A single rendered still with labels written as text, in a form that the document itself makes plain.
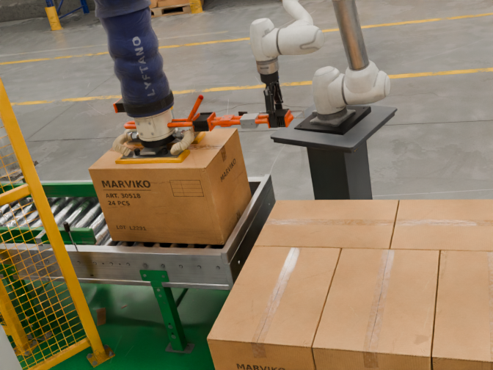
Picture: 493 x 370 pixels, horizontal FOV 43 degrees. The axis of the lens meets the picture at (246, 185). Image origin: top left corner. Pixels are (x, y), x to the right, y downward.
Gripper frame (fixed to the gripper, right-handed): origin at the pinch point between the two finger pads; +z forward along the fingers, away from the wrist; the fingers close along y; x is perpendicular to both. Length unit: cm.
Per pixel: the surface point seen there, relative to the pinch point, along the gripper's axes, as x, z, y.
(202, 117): -34.2, -1.2, 0.6
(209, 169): -27.9, 15.6, 17.1
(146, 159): -59, 12, 15
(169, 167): -46, 13, 19
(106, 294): -124, 108, -3
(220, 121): -24.7, -0.4, 3.4
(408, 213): 49, 54, -12
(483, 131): 75, 108, -213
